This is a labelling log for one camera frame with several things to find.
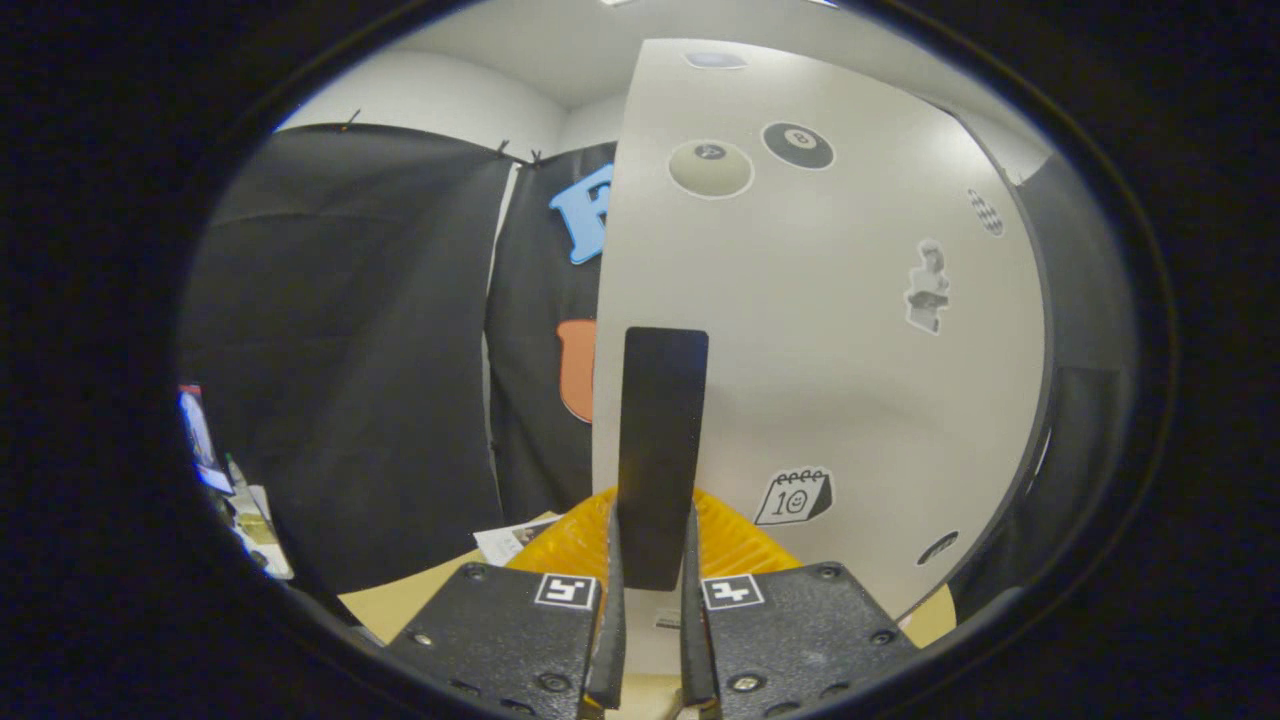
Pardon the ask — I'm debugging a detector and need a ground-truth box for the black door handle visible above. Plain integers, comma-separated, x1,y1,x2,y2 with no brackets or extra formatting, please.
615,326,710,592

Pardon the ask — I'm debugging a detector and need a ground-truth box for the white cover book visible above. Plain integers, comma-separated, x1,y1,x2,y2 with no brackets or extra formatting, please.
473,513,561,567

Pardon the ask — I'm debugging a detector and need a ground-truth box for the blurry colourful clutter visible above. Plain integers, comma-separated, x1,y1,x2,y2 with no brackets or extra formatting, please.
180,384,297,581

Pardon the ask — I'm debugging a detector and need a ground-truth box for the white shoe cabinet door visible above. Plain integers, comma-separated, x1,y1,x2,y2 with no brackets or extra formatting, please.
592,38,1051,679

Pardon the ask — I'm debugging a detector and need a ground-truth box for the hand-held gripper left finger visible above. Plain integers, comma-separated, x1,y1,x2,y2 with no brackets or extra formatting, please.
385,487,628,720

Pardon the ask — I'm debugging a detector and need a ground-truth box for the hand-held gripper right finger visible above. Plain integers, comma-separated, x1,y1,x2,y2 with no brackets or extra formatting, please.
680,487,921,720

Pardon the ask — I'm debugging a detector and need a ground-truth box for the black backdrop cloth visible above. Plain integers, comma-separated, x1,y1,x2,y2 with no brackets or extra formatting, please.
180,122,1136,601

